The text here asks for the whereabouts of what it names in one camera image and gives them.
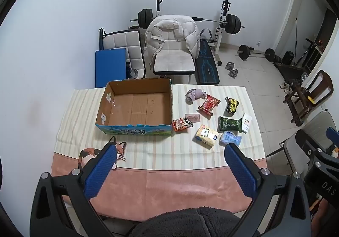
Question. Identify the white padded chair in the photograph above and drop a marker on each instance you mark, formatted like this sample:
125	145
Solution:
173	61

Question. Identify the green tissue packet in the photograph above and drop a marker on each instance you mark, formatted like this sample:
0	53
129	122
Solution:
229	123

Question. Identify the shiny metal object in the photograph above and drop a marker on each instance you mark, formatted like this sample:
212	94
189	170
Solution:
132	73

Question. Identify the red snack packet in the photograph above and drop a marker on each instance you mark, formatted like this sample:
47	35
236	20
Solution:
209	104

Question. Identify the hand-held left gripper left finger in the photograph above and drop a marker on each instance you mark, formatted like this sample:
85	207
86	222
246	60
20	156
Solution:
102	170

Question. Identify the small black barbell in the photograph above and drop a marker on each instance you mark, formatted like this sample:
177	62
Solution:
243	52

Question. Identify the black speaker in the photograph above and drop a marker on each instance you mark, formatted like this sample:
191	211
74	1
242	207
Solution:
288	58

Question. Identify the blue tissue packet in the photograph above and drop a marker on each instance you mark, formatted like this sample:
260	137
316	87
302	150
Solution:
230	138

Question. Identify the white shoe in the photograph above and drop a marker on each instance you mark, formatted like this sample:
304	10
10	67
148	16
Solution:
282	85
288	90

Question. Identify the orange panda snack packet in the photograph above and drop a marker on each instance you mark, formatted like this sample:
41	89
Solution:
181	124

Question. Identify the person's right hand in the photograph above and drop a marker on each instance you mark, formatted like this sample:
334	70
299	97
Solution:
324	209

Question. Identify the black barbell on rack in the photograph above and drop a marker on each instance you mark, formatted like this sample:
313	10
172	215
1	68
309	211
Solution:
233	24

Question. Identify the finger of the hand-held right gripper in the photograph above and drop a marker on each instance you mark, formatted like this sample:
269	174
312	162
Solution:
307	147
332	134

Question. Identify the white quilted chair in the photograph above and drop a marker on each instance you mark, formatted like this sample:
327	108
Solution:
124	43

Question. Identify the pair of small dumbbells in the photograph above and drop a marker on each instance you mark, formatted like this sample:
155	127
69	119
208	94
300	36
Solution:
234	72

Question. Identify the chrome dumbbell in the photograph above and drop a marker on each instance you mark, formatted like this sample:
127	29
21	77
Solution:
229	65

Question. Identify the yellow tissue packet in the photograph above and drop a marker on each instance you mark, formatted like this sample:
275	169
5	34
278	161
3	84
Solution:
206	136

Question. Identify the person's dark fleece clothing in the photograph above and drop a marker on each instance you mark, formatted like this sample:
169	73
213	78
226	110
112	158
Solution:
190	223

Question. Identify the black weight bench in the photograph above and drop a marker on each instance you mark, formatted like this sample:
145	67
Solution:
208	67

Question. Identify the cardboard box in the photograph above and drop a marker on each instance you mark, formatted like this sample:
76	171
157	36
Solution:
132	106

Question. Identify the striped cat print tablecloth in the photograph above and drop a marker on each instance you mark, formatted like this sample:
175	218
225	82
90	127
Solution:
159	152

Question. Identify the white cigarette box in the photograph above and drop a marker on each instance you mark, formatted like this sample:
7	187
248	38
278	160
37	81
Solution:
246	123

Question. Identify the grey folding chair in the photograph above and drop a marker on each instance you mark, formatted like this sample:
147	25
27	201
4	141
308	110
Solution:
315	123

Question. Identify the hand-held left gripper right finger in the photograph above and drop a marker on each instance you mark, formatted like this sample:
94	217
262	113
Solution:
239	170

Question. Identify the blue foam mat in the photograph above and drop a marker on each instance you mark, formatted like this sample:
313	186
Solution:
110	67

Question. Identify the black yellow wipes packet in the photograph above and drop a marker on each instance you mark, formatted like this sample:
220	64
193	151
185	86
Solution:
231	106

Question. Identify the grey cloth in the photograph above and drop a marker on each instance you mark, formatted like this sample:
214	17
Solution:
193	94

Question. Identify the dark wooden chair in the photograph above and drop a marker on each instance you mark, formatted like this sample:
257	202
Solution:
299	96

